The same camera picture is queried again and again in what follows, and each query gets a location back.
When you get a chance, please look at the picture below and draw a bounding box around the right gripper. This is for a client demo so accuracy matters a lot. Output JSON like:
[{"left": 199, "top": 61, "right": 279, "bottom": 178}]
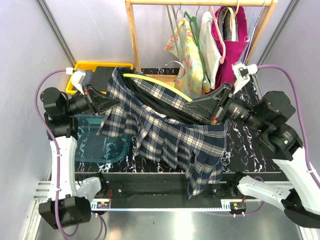
[{"left": 184, "top": 80, "right": 268, "bottom": 132}]

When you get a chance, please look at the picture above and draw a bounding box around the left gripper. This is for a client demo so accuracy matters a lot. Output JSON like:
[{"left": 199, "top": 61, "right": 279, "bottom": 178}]
[{"left": 64, "top": 82, "right": 121, "bottom": 115}]

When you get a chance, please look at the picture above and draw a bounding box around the floral pastel garment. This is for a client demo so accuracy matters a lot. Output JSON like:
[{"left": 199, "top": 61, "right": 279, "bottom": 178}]
[{"left": 164, "top": 18, "right": 211, "bottom": 99}]

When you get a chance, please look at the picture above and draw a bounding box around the pink hanger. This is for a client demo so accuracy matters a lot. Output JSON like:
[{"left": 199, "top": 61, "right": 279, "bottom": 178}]
[{"left": 208, "top": 3, "right": 240, "bottom": 65}]

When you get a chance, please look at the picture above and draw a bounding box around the yellow-green hanger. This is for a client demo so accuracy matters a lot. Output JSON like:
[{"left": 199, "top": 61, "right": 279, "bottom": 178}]
[{"left": 123, "top": 73, "right": 193, "bottom": 102}]

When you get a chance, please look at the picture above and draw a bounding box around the white garment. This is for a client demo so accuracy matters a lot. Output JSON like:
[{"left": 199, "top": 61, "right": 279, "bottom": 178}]
[{"left": 199, "top": 11, "right": 221, "bottom": 90}]

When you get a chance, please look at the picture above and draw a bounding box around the navy plaid skirt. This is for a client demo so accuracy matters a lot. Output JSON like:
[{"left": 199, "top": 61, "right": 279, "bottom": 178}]
[{"left": 97, "top": 67, "right": 227, "bottom": 198}]

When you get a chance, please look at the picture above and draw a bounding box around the green hanger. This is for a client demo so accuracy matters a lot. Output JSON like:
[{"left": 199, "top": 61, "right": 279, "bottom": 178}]
[{"left": 183, "top": 11, "right": 209, "bottom": 84}]

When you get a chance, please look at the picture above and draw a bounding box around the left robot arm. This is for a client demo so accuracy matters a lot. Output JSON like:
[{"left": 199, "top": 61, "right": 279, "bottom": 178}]
[{"left": 39, "top": 85, "right": 120, "bottom": 230}]

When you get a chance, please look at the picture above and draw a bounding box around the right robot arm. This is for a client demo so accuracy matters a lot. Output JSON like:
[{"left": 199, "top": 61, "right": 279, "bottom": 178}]
[{"left": 184, "top": 83, "right": 320, "bottom": 229}]

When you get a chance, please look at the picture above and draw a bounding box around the magenta pleated skirt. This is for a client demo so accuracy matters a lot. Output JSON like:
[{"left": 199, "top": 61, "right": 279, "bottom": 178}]
[{"left": 211, "top": 6, "right": 249, "bottom": 89}]

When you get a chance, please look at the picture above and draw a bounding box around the wooden hanger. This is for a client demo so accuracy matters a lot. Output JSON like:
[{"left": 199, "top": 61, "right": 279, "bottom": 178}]
[{"left": 222, "top": 7, "right": 237, "bottom": 42}]

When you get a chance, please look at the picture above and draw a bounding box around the grey hanger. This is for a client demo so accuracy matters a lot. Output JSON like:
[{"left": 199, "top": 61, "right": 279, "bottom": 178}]
[{"left": 165, "top": 5, "right": 181, "bottom": 61}]

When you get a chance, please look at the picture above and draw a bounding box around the black folded cloth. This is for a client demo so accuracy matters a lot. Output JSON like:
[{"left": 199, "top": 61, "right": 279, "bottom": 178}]
[{"left": 89, "top": 66, "right": 115, "bottom": 92}]

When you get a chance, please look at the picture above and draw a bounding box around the blue-grey folded cloth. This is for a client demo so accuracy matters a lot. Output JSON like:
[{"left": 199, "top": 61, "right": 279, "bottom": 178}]
[{"left": 81, "top": 70, "right": 94, "bottom": 86}]

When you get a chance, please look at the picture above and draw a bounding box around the teal transparent bin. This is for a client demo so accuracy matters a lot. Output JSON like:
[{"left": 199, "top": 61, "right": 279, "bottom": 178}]
[{"left": 75, "top": 114, "right": 132, "bottom": 164}]

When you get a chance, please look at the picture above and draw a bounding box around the wooden clothes rack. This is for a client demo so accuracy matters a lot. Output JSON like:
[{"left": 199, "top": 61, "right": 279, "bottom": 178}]
[{"left": 125, "top": 0, "right": 278, "bottom": 72}]

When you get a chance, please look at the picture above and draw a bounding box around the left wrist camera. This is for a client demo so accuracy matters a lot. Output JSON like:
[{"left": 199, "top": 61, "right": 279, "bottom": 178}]
[{"left": 65, "top": 67, "right": 86, "bottom": 95}]

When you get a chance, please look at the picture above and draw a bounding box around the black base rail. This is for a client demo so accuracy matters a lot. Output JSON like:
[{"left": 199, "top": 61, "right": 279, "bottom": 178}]
[{"left": 74, "top": 171, "right": 288, "bottom": 210}]

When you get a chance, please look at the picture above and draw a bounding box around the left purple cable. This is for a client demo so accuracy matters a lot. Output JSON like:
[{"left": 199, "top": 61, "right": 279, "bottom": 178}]
[{"left": 34, "top": 69, "right": 107, "bottom": 238}]

